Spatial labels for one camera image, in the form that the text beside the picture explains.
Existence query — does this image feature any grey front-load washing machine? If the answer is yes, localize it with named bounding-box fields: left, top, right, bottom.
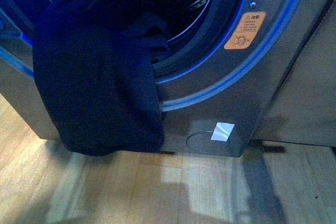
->
left=1, top=0, right=328, bottom=157

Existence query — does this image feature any orange warning sticker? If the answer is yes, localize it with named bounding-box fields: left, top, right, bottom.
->
left=224, top=12, right=266, bottom=50

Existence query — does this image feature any dark navy knit garment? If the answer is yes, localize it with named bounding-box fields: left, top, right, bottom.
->
left=33, top=0, right=170, bottom=156

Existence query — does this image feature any white label sticker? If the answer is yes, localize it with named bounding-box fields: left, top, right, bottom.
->
left=211, top=122, right=235, bottom=142

